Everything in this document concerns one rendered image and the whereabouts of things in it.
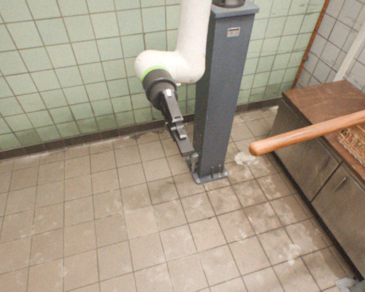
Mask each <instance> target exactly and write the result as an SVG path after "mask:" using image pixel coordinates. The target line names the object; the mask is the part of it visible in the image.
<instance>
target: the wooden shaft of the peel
mask: <svg viewBox="0 0 365 292"><path fill-rule="evenodd" d="M364 122H365V110H362V111H359V112H356V113H352V114H348V115H346V116H342V117H338V118H336V119H332V120H328V121H325V122H321V123H317V124H314V125H310V126H307V127H306V128H305V127H304V128H302V129H299V130H295V131H291V132H288V133H284V134H280V135H278V136H274V137H270V138H267V139H263V140H260V141H257V142H253V143H251V144H250V145H249V152H250V154H252V155H253V156H258V155H262V154H265V153H269V152H271V151H275V150H279V149H281V148H283V147H287V146H289V145H293V144H297V143H300V142H303V141H307V140H310V139H313V138H316V137H319V136H323V135H326V134H330V133H334V132H336V131H340V130H343V129H346V128H350V127H354V126H356V125H358V124H361V123H364Z"/></svg>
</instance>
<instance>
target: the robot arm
mask: <svg viewBox="0 0 365 292"><path fill-rule="evenodd" d="M245 2H246V0H180V11H179V27H178V38H177V40H178V42H177V47H176V50H174V51H161V50H147V51H145V52H143V53H141V54H140V55H139V56H138V57H137V58H136V59H135V62H134V72H135V75H136V77H137V78H138V80H139V81H141V83H142V86H143V88H144V90H142V92H145V94H146V97H147V99H148V101H149V102H151V103H152V105H153V107H154V108H155V109H157V110H159V111H161V113H162V116H164V119H165V121H166V123H165V127H166V128H167V129H168V131H169V134H170V135H171V137H172V140H173V142H176V144H177V146H178V149H179V152H180V154H181V156H182V157H184V156H188V155H194V148H193V145H192V144H191V142H190V140H189V138H188V135H187V133H186V131H185V129H184V125H183V123H182V122H183V117H182V115H181V112H180V109H179V106H178V103H177V102H178V94H177V87H179V86H181V83H195V82H197V81H198V80H199V79H200V78H201V77H202V75H203V74H204V70H205V54H206V40H207V30H208V24H209V16H210V9H211V5H212V4H213V5H215V6H217V7H222V8H229V9H232V8H237V7H242V6H244V5H245ZM183 129H184V130H183Z"/></svg>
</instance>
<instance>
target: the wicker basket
mask: <svg viewBox="0 0 365 292"><path fill-rule="evenodd" d="M335 138H336V140H337V141H338V142H339V143H340V144H341V145H342V146H343V147H345V149H347V151H348V152H349V153H350V154H351V155H352V156H353V157H354V158H355V159H356V160H357V161H358V162H359V163H360V164H361V165H362V166H363V167H364V168H365V122H364V123H361V124H358V125H356V126H354V127H350V128H346V129H343V130H340V131H339V132H338V134H337V135H336V137H335Z"/></svg>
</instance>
